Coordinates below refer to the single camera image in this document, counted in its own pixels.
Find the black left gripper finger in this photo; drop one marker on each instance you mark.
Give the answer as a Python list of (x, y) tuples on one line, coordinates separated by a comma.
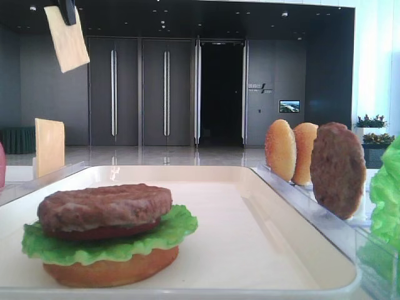
[(68, 11)]

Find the orange cheese slice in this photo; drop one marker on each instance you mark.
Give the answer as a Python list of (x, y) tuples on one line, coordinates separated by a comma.
[(50, 146), (68, 40)]

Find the red tomato slice standing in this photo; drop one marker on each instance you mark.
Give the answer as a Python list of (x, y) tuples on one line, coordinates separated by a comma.
[(2, 166)]

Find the brown meat patty on tray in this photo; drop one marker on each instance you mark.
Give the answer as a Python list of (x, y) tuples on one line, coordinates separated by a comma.
[(98, 207)]

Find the red tomato slice in burger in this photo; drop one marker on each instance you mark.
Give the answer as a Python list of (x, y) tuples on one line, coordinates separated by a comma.
[(104, 232)]

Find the green lettuce leaf on tray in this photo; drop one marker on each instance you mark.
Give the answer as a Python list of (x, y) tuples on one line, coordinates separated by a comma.
[(174, 227)]

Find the brown meat patty standing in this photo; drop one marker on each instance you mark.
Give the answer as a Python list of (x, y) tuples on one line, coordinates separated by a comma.
[(338, 169)]

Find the green lettuce leaf standing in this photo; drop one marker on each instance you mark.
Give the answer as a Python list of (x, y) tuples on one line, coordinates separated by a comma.
[(384, 193)]

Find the brown bun half left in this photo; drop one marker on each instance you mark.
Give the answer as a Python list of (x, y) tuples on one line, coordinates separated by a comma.
[(280, 149)]

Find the brown bun half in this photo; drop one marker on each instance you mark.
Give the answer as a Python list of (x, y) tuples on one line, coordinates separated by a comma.
[(280, 149), (305, 134)]

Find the brown bun half right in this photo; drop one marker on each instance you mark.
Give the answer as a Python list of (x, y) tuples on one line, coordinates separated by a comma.
[(305, 134)]

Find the bottom bun in burger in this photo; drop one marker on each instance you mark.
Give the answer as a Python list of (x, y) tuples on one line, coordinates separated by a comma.
[(105, 274)]

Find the cream rectangular metal tray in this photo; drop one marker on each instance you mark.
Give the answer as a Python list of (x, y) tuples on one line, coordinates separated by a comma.
[(250, 242)]

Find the potted plants planter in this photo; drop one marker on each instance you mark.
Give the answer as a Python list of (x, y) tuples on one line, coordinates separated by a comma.
[(374, 137)]

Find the long clear left rail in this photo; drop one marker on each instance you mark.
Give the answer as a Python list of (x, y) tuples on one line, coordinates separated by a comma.
[(21, 183)]

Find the long clear rail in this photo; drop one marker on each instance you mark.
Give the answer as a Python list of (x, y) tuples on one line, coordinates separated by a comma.
[(21, 183), (377, 261)]

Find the small wall screen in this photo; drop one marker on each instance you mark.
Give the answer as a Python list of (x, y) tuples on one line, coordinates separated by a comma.
[(289, 106)]

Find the long clear right rail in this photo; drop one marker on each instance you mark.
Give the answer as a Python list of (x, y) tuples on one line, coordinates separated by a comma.
[(377, 261)]

